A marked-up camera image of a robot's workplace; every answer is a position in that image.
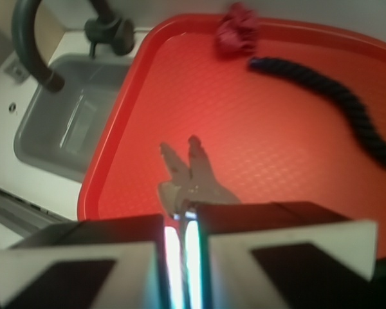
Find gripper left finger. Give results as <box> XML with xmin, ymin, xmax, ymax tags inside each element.
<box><xmin>0</xmin><ymin>214</ymin><xmax>167</xmax><ymax>308</ymax></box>

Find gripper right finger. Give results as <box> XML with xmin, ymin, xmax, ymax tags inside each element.
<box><xmin>196</xmin><ymin>201</ymin><xmax>386</xmax><ymax>308</ymax></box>

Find silver keys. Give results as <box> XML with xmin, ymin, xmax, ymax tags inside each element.
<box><xmin>157</xmin><ymin>135</ymin><xmax>242</xmax><ymax>309</ymax></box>

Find red plastic tray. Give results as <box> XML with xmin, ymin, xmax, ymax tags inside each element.
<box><xmin>77</xmin><ymin>14</ymin><xmax>386</xmax><ymax>258</ymax></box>

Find grey toy sink basin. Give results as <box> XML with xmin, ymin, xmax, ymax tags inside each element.
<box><xmin>14</xmin><ymin>54</ymin><xmax>132</xmax><ymax>182</ymax></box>

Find crumpled red paper ball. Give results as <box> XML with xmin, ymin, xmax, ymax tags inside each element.
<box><xmin>214</xmin><ymin>2</ymin><xmax>259</xmax><ymax>59</ymax></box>

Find grey curved faucet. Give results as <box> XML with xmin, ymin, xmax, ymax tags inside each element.
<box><xmin>11</xmin><ymin>0</ymin><xmax>135</xmax><ymax>93</ymax></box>

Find navy blue twisted rope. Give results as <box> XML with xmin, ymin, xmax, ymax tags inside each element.
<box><xmin>247</xmin><ymin>56</ymin><xmax>386</xmax><ymax>176</ymax></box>

